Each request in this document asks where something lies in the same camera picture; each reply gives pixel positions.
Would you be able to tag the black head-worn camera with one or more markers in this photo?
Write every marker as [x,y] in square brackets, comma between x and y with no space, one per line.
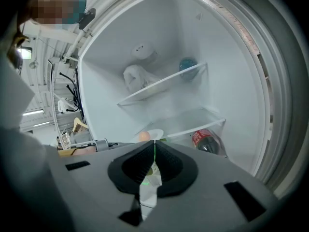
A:
[88,16]

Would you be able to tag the dark soda bottle red label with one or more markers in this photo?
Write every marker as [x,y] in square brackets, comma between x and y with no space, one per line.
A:
[205,141]

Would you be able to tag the ceiling tube light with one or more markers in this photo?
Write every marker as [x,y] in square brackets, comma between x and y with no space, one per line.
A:
[33,112]

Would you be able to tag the white refrigerator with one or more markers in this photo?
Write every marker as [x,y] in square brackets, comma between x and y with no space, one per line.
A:
[169,33]

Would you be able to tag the person's face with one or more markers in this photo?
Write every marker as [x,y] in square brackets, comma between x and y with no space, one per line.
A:
[53,6]

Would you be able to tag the white plastic bag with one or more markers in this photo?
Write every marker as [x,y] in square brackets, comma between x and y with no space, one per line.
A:
[135,78]

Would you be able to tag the blue plastic bag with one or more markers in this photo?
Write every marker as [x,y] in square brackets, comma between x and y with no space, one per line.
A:
[188,68]

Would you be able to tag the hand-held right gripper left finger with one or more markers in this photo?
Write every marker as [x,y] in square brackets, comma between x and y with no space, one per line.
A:
[96,190]

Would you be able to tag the black metal stand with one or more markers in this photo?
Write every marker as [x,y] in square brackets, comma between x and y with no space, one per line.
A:
[78,93]

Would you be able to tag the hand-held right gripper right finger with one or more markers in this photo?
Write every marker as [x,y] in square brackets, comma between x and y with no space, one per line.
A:
[205,202]

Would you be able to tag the white plate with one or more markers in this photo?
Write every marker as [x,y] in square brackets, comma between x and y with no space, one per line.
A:
[157,134]

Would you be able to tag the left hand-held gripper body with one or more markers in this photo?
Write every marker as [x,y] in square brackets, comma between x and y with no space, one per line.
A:
[101,145]

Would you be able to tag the brown egg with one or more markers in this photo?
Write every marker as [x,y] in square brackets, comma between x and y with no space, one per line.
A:
[144,136]

